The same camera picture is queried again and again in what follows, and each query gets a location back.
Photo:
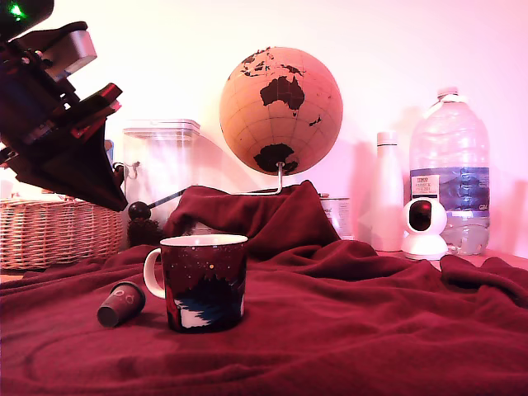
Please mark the dark coffee capsule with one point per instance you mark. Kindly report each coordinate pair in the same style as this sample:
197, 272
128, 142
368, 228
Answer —
119, 305

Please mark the blue and white carton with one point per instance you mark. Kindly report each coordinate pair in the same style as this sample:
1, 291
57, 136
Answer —
109, 147

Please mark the clear plastic storage container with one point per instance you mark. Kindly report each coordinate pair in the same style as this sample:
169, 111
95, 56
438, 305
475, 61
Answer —
165, 165

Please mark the cork globe on stand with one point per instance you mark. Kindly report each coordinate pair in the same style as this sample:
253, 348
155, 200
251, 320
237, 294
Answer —
247, 115

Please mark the night sky print mug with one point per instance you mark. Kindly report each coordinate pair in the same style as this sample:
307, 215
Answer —
206, 288

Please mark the white tin can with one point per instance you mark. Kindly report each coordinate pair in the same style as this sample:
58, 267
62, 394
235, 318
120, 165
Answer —
340, 216

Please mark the slim white bottle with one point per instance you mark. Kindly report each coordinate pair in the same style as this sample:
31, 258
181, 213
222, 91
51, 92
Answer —
387, 198

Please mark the dark red fleece blanket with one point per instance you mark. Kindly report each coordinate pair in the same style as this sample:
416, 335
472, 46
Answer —
330, 350

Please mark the large clear water bottle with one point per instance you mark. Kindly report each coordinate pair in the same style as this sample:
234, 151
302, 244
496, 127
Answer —
449, 144

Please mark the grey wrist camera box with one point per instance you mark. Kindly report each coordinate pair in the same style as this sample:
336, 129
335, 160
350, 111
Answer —
76, 51

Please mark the small white round camera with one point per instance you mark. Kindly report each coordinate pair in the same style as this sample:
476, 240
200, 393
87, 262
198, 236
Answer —
429, 243

